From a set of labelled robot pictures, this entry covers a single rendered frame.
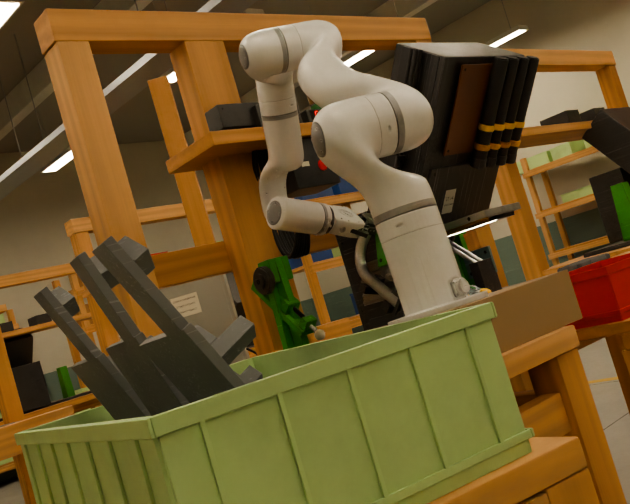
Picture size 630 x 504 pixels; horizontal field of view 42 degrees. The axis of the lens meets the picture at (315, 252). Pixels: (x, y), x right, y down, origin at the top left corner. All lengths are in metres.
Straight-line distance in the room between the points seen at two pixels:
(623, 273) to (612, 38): 9.97
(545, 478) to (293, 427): 0.30
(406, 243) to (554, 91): 10.73
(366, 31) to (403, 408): 2.21
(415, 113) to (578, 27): 10.52
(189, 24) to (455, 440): 1.80
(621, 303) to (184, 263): 1.14
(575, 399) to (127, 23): 1.53
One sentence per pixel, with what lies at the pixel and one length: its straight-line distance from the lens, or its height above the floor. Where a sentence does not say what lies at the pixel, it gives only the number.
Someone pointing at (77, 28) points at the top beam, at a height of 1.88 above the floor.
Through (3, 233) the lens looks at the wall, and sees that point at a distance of 12.78.
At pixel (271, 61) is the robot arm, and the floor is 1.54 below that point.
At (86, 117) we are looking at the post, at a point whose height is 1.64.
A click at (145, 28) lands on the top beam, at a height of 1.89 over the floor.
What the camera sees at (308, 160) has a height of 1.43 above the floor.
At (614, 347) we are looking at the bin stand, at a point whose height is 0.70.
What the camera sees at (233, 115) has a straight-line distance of 2.33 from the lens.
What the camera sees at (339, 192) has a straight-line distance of 7.98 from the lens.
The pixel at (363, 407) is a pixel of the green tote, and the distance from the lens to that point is 0.82.
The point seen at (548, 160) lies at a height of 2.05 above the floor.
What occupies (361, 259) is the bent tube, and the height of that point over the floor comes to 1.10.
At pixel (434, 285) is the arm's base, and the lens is 1.45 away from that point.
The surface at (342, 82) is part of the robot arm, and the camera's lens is 1.62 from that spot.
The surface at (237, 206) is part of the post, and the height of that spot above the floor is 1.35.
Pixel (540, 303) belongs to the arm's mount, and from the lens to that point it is 1.51.
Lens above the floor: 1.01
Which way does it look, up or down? 4 degrees up
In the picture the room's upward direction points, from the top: 17 degrees counter-clockwise
